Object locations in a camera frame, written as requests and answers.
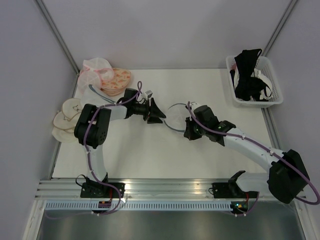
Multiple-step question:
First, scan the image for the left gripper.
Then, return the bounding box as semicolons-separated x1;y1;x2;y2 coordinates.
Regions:
131;98;166;125

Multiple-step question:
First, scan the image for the white mesh bag blue zipper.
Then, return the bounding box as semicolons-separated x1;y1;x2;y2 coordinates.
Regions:
163;103;190;133

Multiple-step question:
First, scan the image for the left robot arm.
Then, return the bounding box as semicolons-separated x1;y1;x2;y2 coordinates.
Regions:
74;88;166;198

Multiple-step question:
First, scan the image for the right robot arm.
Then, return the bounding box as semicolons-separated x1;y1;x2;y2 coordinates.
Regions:
183;102;310;204

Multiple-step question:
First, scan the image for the orange patterned laundry bag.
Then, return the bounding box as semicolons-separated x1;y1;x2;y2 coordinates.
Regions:
100;68;132;97

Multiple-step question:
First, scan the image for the white mesh bag blue trim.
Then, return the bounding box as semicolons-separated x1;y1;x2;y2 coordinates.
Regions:
80;84;116;107

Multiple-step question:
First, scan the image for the black bra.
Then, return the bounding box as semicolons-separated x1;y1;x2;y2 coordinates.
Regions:
234;48;263;101

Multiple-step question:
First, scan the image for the pink mesh bag top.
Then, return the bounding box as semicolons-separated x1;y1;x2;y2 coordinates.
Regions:
82;57;113;73

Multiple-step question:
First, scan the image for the pink trimmed mesh bag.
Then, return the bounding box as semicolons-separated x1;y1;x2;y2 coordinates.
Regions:
77;70;102;94

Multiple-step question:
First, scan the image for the beige laundry bag top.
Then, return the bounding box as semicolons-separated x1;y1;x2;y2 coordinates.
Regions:
61;98;83;120

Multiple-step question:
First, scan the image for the beige laundry bag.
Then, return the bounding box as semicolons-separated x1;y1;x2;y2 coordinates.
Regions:
53;111;80;131
61;98;83;120
51;127;77;143

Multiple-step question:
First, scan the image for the white bra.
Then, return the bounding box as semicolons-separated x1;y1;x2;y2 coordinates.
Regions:
253;68;273;102

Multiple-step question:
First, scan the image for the beige laundry bag bottom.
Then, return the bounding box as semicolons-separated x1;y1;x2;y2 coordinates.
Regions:
51;127;77;143

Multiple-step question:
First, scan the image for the beige laundry bag middle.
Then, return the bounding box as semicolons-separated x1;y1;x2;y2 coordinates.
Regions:
53;111;80;131

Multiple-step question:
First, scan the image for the white plastic basket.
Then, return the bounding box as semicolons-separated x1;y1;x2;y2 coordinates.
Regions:
225;55;284;109

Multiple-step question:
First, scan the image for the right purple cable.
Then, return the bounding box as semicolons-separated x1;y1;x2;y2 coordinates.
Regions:
186;101;320;205

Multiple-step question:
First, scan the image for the purple cable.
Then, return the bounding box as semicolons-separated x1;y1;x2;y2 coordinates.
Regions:
186;101;320;205
83;81;146;186

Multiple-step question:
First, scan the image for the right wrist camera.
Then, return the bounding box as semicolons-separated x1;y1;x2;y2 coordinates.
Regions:
186;101;202;113

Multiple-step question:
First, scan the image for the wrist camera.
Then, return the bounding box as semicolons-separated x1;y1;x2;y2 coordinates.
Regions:
142;90;153;100
186;101;202;113

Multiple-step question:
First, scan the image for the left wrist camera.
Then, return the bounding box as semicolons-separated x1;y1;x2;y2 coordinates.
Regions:
142;90;153;100

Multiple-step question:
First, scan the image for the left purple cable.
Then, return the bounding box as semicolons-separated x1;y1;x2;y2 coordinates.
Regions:
83;81;146;186

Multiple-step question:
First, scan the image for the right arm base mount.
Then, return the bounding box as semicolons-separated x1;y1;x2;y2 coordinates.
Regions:
208;182;242;199

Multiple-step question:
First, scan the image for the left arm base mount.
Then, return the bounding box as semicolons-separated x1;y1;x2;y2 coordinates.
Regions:
75;174;125;199

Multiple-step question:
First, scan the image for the aluminium rail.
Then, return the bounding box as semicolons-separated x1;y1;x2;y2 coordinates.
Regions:
34;177;308;200

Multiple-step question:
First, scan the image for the white slotted cable duct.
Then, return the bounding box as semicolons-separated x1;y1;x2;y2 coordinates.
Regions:
45;200;233;212

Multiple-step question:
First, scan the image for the left aluminium frame post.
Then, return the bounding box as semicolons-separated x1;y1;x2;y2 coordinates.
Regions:
34;0;80;75

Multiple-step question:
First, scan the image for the aluminium frame post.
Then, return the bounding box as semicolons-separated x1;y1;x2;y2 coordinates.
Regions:
262;0;300;57
34;0;80;75

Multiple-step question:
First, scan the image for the right aluminium frame post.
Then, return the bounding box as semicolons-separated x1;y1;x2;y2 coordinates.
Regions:
262;0;300;57

